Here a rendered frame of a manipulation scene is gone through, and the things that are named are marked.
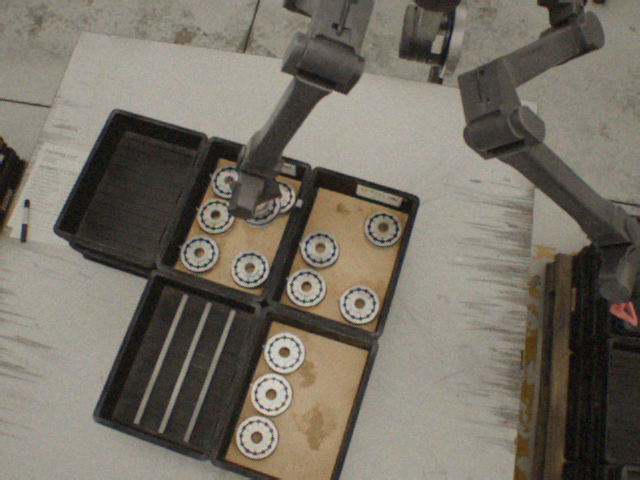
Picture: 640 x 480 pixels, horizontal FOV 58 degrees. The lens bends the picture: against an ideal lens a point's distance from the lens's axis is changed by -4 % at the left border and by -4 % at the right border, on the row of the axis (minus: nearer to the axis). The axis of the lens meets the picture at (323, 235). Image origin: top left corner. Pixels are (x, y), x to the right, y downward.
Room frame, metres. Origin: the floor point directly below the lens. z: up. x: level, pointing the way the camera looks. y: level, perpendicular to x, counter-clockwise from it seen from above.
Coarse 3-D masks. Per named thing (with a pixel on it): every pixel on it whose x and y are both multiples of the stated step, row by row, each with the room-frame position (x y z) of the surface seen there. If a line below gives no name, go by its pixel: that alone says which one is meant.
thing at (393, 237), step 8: (376, 216) 0.61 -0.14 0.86; (384, 216) 0.61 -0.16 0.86; (392, 216) 0.61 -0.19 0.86; (368, 224) 0.58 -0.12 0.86; (392, 224) 0.59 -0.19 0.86; (400, 224) 0.59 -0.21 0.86; (368, 232) 0.56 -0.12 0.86; (392, 232) 0.56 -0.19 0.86; (400, 232) 0.56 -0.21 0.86; (376, 240) 0.54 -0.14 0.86; (384, 240) 0.54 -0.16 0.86; (392, 240) 0.54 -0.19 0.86
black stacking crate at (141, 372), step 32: (160, 288) 0.37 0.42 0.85; (192, 288) 0.37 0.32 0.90; (160, 320) 0.29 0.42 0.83; (192, 320) 0.30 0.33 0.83; (224, 320) 0.30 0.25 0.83; (128, 352) 0.19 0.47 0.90; (160, 352) 0.21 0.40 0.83; (224, 352) 0.22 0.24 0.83; (128, 384) 0.12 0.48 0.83; (160, 384) 0.13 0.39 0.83; (192, 384) 0.13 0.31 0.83; (224, 384) 0.14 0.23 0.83; (128, 416) 0.04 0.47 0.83; (160, 416) 0.05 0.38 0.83; (192, 448) -0.02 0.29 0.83
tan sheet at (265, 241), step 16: (224, 160) 0.77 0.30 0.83; (208, 192) 0.66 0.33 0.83; (240, 224) 0.57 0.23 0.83; (272, 224) 0.58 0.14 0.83; (224, 240) 0.52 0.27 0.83; (240, 240) 0.53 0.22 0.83; (256, 240) 0.53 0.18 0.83; (272, 240) 0.53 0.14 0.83; (224, 256) 0.48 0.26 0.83; (272, 256) 0.49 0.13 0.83; (224, 272) 0.43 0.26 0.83; (240, 288) 0.39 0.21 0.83
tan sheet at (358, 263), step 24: (312, 216) 0.61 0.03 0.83; (336, 216) 0.61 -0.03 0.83; (360, 216) 0.62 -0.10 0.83; (360, 240) 0.55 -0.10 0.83; (336, 264) 0.47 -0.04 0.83; (360, 264) 0.48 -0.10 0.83; (384, 264) 0.48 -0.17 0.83; (336, 288) 0.41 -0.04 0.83; (384, 288) 0.41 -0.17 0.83; (312, 312) 0.34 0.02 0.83; (336, 312) 0.34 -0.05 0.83
